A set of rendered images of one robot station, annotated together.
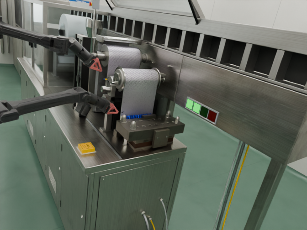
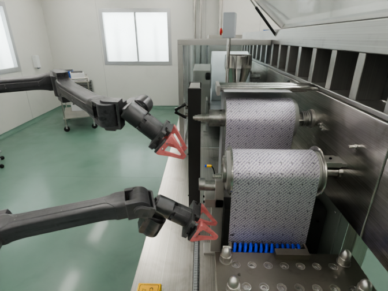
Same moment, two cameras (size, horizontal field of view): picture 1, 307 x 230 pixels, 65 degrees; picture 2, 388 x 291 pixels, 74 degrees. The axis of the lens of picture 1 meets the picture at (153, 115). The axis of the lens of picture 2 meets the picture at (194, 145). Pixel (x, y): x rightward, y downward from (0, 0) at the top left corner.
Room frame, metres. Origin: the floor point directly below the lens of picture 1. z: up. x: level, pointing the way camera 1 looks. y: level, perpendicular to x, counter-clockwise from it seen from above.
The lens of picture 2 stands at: (0.82, -0.11, 1.61)
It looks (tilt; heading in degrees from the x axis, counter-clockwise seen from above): 23 degrees down; 39
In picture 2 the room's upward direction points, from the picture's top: straight up
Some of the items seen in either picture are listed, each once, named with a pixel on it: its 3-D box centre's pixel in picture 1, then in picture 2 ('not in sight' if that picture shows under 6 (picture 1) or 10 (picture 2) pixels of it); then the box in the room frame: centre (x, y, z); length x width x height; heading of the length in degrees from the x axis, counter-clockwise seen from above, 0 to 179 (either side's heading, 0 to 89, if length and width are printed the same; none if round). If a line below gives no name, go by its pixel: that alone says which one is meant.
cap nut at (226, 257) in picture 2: (124, 118); (226, 253); (1.30, 0.17, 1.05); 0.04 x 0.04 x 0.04
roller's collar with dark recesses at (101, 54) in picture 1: (100, 55); (216, 118); (1.59, 0.41, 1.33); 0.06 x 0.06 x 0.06; 37
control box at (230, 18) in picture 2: (94, 1); (227, 25); (1.86, 0.55, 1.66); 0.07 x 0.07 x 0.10; 24
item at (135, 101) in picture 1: (138, 102); (269, 219); (1.43, 0.10, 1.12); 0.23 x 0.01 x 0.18; 127
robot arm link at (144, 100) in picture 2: (66, 44); (127, 110); (1.26, 0.50, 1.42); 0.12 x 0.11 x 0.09; 123
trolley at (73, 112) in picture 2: not in sight; (77, 99); (3.23, 4.74, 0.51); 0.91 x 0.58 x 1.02; 61
